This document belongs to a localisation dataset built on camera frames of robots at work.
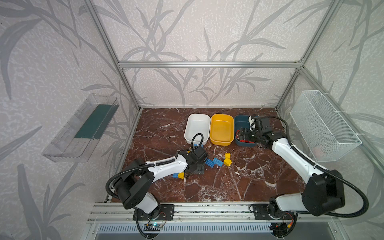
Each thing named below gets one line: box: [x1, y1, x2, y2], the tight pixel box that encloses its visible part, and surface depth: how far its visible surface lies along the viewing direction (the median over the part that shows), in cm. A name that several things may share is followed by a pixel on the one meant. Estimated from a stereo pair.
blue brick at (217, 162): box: [212, 157, 224, 167], surface depth 93 cm
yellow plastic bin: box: [209, 114, 235, 146], surface depth 109 cm
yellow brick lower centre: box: [224, 157, 233, 167], surface depth 91 cm
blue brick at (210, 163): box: [205, 158, 216, 168], surface depth 93 cm
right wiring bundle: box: [268, 212, 296, 238], surface depth 72 cm
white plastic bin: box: [184, 113, 211, 145], surface depth 110 cm
